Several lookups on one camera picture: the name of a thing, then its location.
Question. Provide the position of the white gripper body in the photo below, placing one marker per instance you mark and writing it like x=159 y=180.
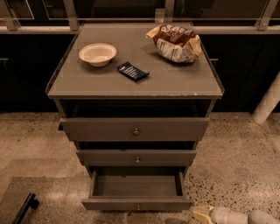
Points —
x=219 y=215

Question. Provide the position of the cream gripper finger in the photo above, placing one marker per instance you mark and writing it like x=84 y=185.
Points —
x=202 y=214

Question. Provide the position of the grey bottom drawer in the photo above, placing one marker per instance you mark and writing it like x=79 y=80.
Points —
x=137 y=188

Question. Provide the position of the grey drawer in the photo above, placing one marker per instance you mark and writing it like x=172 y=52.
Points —
x=137 y=188
x=136 y=157
x=134 y=129

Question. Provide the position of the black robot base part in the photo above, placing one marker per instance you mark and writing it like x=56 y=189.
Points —
x=30 y=202

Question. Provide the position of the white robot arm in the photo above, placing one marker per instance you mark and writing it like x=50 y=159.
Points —
x=260 y=217

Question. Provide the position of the grey middle drawer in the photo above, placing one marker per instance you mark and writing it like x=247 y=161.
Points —
x=136 y=157

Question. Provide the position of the grey drawer cabinet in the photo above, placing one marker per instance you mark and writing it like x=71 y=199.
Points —
x=170 y=90

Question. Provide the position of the grey top drawer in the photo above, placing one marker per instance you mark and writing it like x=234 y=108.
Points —
x=134 y=129

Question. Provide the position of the white pillar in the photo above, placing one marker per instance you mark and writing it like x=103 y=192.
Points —
x=268 y=102

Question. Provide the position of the blue snack bar wrapper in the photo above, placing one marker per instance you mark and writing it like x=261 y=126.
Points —
x=131 y=72

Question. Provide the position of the brown white chip bag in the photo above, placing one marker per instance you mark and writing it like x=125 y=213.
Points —
x=176 y=44

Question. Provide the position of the white bowl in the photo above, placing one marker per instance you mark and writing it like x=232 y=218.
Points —
x=98 y=54

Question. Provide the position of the metal railing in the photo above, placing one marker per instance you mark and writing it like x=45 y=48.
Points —
x=204 y=16

